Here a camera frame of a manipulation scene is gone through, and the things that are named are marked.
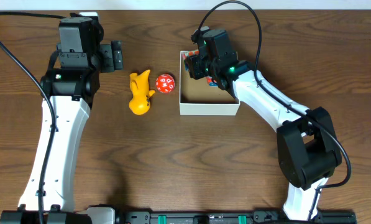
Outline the red polyhedral die ball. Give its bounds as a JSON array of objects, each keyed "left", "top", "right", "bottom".
[{"left": 155, "top": 74, "right": 175, "bottom": 93}]

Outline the beige cardboard box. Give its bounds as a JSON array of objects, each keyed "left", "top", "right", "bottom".
[{"left": 178, "top": 51, "right": 240, "bottom": 116}]

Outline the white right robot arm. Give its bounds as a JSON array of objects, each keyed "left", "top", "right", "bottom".
[{"left": 185, "top": 27, "right": 342, "bottom": 221}]

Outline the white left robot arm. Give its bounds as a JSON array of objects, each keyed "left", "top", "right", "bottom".
[{"left": 0, "top": 12, "right": 123, "bottom": 223}]

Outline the multicoloured puzzle cube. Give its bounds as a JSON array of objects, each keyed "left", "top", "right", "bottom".
[{"left": 181, "top": 50, "right": 199, "bottom": 71}]

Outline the yellow rubber duck toy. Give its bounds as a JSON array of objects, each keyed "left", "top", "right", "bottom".
[{"left": 129, "top": 70, "right": 156, "bottom": 115}]

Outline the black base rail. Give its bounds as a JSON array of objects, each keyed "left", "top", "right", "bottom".
[{"left": 85, "top": 203, "right": 357, "bottom": 224}]

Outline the red toy fire truck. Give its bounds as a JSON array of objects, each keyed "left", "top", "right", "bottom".
[{"left": 206, "top": 76, "right": 218, "bottom": 87}]

